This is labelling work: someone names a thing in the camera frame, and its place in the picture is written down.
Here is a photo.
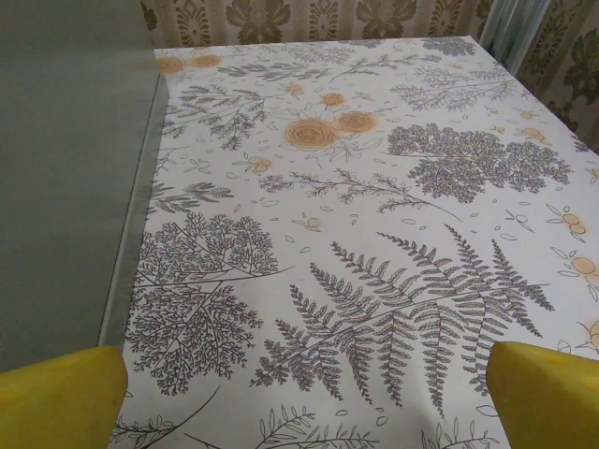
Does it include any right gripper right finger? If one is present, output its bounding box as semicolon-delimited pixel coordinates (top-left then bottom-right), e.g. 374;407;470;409
485;340;599;449

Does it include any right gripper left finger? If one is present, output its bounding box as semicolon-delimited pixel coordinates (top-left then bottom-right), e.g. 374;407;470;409
0;344;130;449

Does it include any grey metal counter box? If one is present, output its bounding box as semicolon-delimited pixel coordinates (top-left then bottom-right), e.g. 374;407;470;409
0;0;170;375

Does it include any floral tablecloth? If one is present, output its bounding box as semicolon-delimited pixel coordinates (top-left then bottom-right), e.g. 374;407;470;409
100;36;599;449

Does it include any aluminium frame post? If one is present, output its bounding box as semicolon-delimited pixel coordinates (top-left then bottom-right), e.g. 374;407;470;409
479;0;533;79

